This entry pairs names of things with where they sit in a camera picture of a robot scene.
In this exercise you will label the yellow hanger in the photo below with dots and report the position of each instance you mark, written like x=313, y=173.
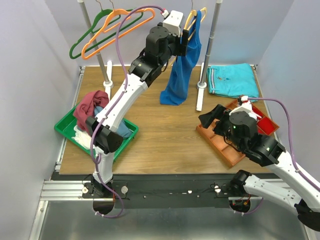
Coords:
x=191, y=20

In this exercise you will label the green plastic tray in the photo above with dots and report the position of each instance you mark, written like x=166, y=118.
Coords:
x=66, y=125

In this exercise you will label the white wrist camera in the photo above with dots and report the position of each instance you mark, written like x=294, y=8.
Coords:
x=172, y=22
x=245, y=105

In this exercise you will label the maroon shirt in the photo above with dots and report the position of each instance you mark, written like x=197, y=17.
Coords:
x=86, y=107

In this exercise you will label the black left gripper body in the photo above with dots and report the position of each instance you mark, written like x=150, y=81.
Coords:
x=182, y=43

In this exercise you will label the brown compartment organizer tray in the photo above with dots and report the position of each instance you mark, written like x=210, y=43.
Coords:
x=227, y=153

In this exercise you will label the turquoise folded shorts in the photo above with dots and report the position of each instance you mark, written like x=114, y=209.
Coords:
x=232, y=81

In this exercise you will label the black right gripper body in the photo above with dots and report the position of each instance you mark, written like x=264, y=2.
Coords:
x=223, y=126

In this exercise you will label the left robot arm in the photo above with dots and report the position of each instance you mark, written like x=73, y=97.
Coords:
x=160, y=46

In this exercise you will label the red cloth in organizer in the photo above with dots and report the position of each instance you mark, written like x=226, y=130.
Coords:
x=264, y=124

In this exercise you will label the green hanger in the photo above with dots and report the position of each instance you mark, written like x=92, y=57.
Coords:
x=92, y=31

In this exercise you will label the white rack foot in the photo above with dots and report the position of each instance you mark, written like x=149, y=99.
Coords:
x=108, y=83
x=201, y=86

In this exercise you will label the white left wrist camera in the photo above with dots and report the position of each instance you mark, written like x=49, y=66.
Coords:
x=172, y=22

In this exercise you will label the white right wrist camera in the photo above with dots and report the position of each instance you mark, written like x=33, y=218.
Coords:
x=245, y=105

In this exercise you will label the white right rack foot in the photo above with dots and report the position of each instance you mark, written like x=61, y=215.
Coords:
x=201, y=86

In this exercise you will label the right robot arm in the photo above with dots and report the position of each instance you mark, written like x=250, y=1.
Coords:
x=239, y=126

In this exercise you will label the white cloth in tray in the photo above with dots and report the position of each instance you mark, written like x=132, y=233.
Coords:
x=82, y=138

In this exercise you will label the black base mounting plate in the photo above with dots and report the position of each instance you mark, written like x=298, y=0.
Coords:
x=161, y=191

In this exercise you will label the blue tank top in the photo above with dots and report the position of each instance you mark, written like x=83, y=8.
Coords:
x=176, y=91

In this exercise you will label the right metal rack pole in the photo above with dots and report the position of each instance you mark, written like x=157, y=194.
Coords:
x=211, y=39

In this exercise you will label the aluminium frame rail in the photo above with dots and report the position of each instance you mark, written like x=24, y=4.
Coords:
x=69, y=190

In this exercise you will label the white left rack foot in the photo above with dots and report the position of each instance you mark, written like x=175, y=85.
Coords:
x=108, y=83

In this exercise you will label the teal grey shirt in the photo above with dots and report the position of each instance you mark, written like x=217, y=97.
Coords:
x=122, y=130

